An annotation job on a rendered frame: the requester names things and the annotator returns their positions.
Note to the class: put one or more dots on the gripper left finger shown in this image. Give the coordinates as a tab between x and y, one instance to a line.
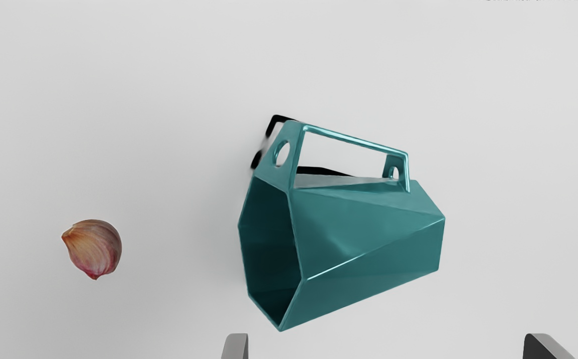
235	347

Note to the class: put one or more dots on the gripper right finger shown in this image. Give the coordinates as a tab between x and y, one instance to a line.
543	349

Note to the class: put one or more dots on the teal faceted mug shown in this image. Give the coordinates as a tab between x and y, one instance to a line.
348	239

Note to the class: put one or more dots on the pink garlic clove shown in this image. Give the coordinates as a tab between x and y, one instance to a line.
93	247

